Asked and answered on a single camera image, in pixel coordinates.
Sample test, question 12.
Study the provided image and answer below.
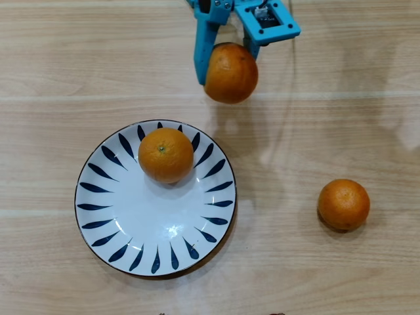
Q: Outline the blue gripper body black servo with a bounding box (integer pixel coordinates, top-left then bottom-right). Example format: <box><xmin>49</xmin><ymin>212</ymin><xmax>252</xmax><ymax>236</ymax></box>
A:
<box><xmin>186</xmin><ymin>0</ymin><xmax>242</xmax><ymax>27</ymax></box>

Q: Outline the orange with green stem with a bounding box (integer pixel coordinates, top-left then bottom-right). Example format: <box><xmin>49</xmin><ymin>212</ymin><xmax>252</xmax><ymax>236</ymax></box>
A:
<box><xmin>137</xmin><ymin>127</ymin><xmax>195</xmax><ymax>184</ymax></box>

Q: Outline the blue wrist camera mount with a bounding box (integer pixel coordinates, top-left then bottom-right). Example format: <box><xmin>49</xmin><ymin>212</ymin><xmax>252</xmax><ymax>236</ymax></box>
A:
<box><xmin>233</xmin><ymin>0</ymin><xmax>302</xmax><ymax>47</ymax></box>

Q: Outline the plain orange fruit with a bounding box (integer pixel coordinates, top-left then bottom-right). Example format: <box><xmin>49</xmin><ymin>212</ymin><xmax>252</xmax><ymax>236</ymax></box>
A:
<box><xmin>203</xmin><ymin>41</ymin><xmax>259</xmax><ymax>105</ymax></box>
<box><xmin>317</xmin><ymin>178</ymin><xmax>371</xmax><ymax>231</ymax></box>

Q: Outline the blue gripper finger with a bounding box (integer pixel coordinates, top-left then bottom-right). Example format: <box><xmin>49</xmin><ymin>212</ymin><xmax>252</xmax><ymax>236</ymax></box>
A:
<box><xmin>193</xmin><ymin>14</ymin><xmax>217</xmax><ymax>87</ymax></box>
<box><xmin>242</xmin><ymin>31</ymin><xmax>262</xmax><ymax>62</ymax></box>

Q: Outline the white plate blue leaf pattern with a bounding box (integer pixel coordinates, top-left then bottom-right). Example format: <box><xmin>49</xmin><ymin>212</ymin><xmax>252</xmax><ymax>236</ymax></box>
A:
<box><xmin>73</xmin><ymin>119</ymin><xmax>238</xmax><ymax>278</ymax></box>

